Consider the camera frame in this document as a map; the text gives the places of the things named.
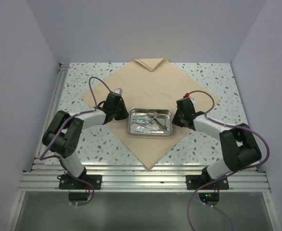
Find green white suture packet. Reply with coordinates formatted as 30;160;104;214
132;116;148;123

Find stainless steel tray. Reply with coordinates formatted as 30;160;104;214
128;108;173;136

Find hemostat forceps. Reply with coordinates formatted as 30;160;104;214
147;111;169;131

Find beige cloth mat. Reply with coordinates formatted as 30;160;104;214
72;59;221;168

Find surgical scissors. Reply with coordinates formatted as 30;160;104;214
132;120;154;126

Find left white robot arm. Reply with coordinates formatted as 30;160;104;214
40;91;128;189

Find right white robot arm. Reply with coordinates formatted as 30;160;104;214
172;98;262;189

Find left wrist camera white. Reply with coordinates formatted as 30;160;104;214
113;88;123;95

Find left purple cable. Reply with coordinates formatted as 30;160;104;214
39;77;114;206

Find purple cable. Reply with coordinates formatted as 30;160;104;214
184;89;270;231
39;77;114;206

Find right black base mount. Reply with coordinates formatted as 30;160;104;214
185;175;230;190

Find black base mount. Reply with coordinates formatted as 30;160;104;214
57;174;102;190
185;175;230;190

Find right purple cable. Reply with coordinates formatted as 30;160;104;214
184;89;270;231

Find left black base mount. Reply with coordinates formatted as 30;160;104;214
57;174;102;190

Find aluminium rail frame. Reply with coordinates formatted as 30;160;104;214
17;63;271;193

